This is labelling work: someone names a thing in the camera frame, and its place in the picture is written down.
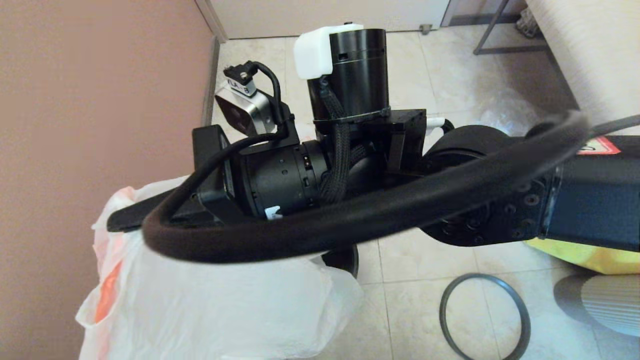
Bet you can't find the black round trash bin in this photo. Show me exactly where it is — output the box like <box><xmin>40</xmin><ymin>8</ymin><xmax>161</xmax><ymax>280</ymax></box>
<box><xmin>320</xmin><ymin>244</ymin><xmax>360</xmax><ymax>279</ymax></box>

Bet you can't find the white pink-drawstring trash bag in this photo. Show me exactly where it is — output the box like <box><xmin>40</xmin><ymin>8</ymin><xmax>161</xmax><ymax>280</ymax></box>
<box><xmin>75</xmin><ymin>175</ymin><xmax>366</xmax><ymax>360</ymax></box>

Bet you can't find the grey bin rim ring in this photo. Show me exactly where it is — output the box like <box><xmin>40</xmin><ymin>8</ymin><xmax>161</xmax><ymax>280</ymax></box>
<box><xmin>440</xmin><ymin>273</ymin><xmax>532</xmax><ymax>360</ymax></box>

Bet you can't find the crumpled clear plastic bag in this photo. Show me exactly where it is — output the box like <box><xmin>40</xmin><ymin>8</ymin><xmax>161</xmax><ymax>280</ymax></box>
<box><xmin>480</xmin><ymin>92</ymin><xmax>556</xmax><ymax>138</ymax></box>

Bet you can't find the yellow fabric bag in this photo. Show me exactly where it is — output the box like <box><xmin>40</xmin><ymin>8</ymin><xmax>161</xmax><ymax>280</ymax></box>
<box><xmin>522</xmin><ymin>237</ymin><xmax>640</xmax><ymax>276</ymax></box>

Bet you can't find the white door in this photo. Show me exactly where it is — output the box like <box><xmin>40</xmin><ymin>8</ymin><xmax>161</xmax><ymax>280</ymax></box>
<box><xmin>207</xmin><ymin>0</ymin><xmax>451</xmax><ymax>41</ymax></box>

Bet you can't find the grey cloth bundle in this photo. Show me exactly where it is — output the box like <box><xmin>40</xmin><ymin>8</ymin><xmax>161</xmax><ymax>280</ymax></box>
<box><xmin>515</xmin><ymin>7</ymin><xmax>541</xmax><ymax>40</ymax></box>

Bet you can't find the white ribbed table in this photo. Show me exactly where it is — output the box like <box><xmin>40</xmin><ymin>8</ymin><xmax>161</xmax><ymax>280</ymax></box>
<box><xmin>522</xmin><ymin>0</ymin><xmax>640</xmax><ymax>121</ymax></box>

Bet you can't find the white ribbed bin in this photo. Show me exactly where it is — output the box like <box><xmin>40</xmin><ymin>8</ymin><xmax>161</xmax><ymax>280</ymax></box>
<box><xmin>580</xmin><ymin>274</ymin><xmax>640</xmax><ymax>338</ymax></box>

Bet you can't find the black right camera bracket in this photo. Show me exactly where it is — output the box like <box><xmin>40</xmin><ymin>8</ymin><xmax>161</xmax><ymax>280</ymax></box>
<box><xmin>270</xmin><ymin>100</ymin><xmax>302</xmax><ymax>146</ymax></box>

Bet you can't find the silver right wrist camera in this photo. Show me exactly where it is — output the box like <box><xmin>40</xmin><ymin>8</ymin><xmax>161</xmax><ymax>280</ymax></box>
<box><xmin>215</xmin><ymin>62</ymin><xmax>281</xmax><ymax>137</ymax></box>

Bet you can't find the white door frame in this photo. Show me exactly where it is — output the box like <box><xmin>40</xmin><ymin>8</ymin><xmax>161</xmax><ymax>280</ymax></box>
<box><xmin>194</xmin><ymin>0</ymin><xmax>230</xmax><ymax>46</ymax></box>

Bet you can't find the dark metal table frame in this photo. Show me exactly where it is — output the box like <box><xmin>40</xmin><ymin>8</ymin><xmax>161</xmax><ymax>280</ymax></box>
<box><xmin>472</xmin><ymin>0</ymin><xmax>551</xmax><ymax>57</ymax></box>

